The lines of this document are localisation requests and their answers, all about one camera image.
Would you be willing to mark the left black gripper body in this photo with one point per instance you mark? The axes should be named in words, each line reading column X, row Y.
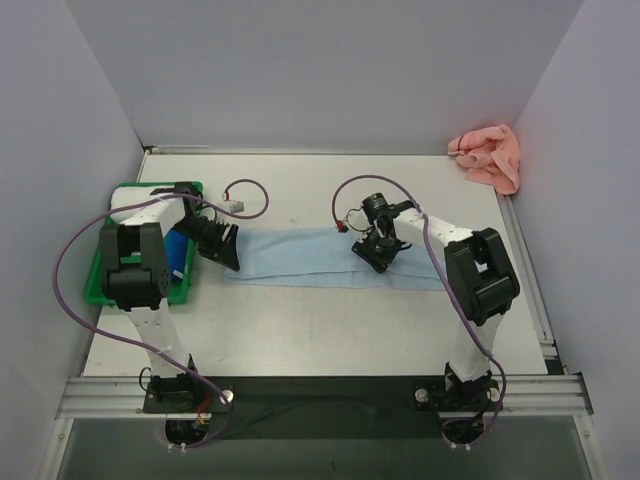
column 216, row 240

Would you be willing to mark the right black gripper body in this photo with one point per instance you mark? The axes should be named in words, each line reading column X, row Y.
column 373, row 255

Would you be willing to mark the light blue towel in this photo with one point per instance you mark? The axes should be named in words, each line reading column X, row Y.
column 322, row 258

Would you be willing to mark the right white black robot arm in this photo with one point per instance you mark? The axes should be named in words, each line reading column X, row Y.
column 475, row 270

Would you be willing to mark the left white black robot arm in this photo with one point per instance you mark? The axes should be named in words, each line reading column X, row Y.
column 136, row 275

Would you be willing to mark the rolled dark blue towel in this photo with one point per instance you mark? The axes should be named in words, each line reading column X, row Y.
column 179, row 249

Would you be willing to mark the rolled white towel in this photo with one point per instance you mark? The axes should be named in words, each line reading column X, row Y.
column 130, row 195

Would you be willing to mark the crumpled pink towel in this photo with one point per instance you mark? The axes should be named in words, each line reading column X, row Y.
column 489, row 156

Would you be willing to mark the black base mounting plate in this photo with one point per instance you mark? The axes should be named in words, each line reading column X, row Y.
column 328, row 408

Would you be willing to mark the aluminium front rail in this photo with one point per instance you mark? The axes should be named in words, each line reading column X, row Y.
column 525, row 395

